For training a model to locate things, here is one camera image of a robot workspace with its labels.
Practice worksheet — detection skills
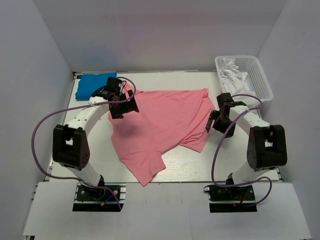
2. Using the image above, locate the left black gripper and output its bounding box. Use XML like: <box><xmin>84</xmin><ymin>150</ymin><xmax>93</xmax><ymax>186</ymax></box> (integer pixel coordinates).
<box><xmin>110</xmin><ymin>89</ymin><xmax>139</xmax><ymax>119</ymax></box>

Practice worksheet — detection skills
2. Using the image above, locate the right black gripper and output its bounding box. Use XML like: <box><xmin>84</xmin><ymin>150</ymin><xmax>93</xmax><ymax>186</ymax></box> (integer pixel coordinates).
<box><xmin>206</xmin><ymin>109</ymin><xmax>237</xmax><ymax>139</ymax></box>

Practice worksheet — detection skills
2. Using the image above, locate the pink t shirt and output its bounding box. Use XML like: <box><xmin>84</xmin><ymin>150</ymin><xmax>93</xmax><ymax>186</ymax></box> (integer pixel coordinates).
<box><xmin>108</xmin><ymin>88</ymin><xmax>215</xmax><ymax>186</ymax></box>

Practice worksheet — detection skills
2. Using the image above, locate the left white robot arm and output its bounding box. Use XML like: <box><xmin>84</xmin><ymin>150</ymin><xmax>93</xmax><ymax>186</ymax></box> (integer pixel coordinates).
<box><xmin>52</xmin><ymin>76</ymin><xmax>139</xmax><ymax>200</ymax></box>

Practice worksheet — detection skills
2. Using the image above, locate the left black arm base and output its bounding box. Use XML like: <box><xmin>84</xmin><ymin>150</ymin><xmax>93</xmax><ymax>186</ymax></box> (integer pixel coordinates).
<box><xmin>72</xmin><ymin>183</ymin><xmax>126</xmax><ymax>213</ymax></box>

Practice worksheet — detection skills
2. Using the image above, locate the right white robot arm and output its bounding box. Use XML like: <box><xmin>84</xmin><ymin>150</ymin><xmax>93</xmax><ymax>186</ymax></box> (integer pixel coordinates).
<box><xmin>205</xmin><ymin>92</ymin><xmax>288</xmax><ymax>200</ymax></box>

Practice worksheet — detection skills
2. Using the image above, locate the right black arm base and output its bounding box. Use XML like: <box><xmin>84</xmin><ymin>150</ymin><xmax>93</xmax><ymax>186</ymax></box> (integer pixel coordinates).
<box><xmin>203</xmin><ymin>184</ymin><xmax>257</xmax><ymax>213</ymax></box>

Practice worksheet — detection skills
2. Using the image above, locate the white crumpled t shirt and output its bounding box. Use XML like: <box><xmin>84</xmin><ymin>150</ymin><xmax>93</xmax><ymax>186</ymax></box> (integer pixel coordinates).
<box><xmin>218</xmin><ymin>58</ymin><xmax>256</xmax><ymax>96</ymax></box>

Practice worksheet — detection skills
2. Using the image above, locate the folded blue t shirt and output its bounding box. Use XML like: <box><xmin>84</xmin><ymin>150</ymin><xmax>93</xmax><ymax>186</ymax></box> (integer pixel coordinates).
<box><xmin>75</xmin><ymin>72</ymin><xmax>117</xmax><ymax>101</ymax></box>

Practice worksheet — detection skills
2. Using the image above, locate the white plastic basket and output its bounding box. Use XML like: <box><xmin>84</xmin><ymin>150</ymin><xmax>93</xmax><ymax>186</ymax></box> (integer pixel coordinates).
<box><xmin>215</xmin><ymin>55</ymin><xmax>274</xmax><ymax>107</ymax></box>

